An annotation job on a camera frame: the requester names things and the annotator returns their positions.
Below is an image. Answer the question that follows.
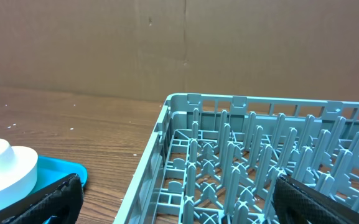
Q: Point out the pale green bowl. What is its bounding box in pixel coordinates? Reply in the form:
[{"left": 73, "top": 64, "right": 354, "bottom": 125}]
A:
[{"left": 0, "top": 146, "right": 39, "bottom": 210}]

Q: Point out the grey dishwasher rack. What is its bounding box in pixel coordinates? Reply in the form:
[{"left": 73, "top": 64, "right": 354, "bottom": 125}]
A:
[{"left": 115, "top": 93, "right": 359, "bottom": 223}]

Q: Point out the teal plastic tray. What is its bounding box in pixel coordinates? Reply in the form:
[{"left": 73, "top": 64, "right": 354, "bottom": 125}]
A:
[{"left": 26, "top": 155, "right": 89, "bottom": 224}]

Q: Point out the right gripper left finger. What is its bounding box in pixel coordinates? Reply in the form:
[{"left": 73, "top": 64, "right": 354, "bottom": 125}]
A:
[{"left": 0, "top": 173, "right": 84, "bottom": 224}]

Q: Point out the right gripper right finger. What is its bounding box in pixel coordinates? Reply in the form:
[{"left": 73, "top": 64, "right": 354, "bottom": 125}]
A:
[{"left": 272, "top": 175, "right": 359, "bottom": 224}]

